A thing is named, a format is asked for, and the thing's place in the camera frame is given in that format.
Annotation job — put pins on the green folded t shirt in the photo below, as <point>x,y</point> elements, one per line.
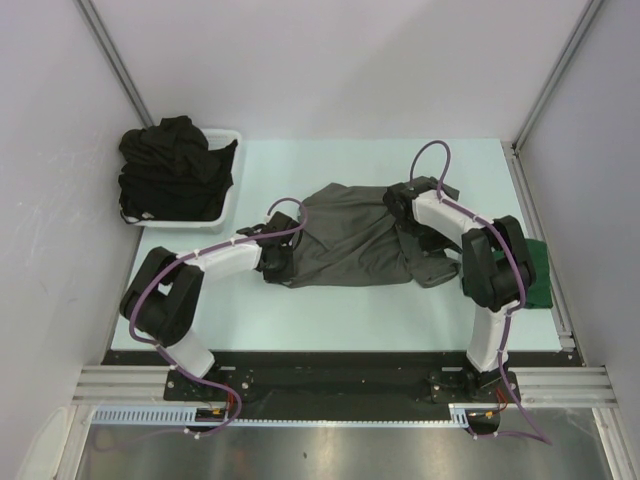
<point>537,275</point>

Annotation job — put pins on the white plastic basket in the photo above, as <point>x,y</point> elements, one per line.
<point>217,139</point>

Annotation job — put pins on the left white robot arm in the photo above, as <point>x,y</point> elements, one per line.
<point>161,301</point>

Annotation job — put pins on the black t shirts pile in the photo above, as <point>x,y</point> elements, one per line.
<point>170,173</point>

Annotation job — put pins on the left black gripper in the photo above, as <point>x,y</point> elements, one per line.
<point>286,274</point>

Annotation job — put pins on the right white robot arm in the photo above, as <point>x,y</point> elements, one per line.
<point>427,202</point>

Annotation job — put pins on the grey t shirt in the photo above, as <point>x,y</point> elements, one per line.
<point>352,240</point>

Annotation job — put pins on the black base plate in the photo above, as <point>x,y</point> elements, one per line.
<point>341,387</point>

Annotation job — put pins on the aluminium frame rail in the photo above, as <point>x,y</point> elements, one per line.
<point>555,387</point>

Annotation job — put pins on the light blue cable duct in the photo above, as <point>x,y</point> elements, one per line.
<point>145,414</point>

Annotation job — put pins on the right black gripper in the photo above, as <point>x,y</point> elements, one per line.
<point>438,245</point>

